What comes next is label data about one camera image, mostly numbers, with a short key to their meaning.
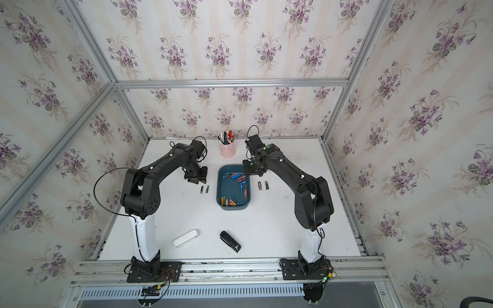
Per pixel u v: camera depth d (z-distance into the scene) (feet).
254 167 2.46
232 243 2.56
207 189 3.16
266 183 3.23
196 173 2.72
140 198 1.76
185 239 2.57
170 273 2.42
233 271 2.47
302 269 2.13
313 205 1.59
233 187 3.21
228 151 3.49
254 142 2.36
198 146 2.69
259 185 3.23
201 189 3.16
